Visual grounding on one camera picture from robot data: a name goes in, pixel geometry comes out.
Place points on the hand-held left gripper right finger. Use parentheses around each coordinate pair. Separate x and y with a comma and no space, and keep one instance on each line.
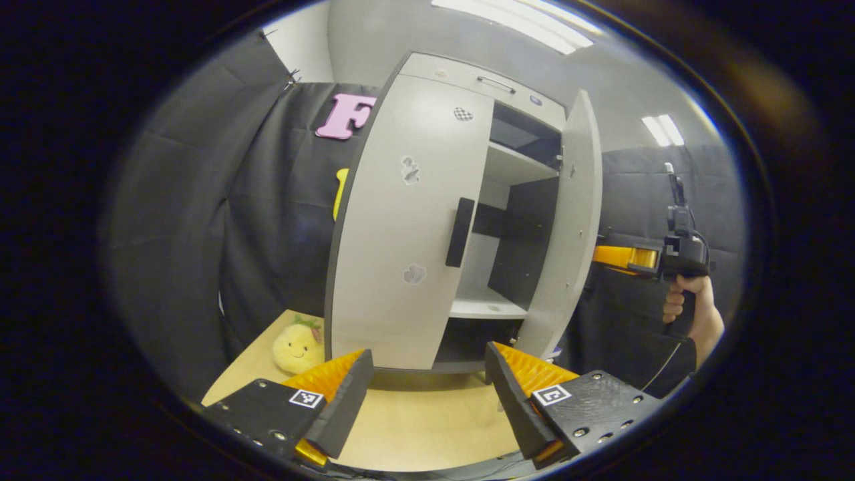
(514,407)

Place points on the yellow plush toy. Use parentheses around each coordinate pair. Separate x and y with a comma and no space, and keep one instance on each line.
(297,349)

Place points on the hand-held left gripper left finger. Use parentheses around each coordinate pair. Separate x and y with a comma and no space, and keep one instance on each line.
(344,407)

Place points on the long ceiling light panel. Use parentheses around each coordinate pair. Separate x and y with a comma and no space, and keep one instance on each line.
(521,23)

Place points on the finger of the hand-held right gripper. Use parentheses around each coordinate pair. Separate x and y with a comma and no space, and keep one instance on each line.
(621,257)

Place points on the grey cabinet door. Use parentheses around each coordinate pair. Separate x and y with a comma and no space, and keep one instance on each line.
(401,220)
(568,234)

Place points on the small ceiling light panel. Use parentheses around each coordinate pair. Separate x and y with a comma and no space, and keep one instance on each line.
(662,130)

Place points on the grey double-door shoe cabinet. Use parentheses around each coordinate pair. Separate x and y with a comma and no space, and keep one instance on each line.
(518,167)

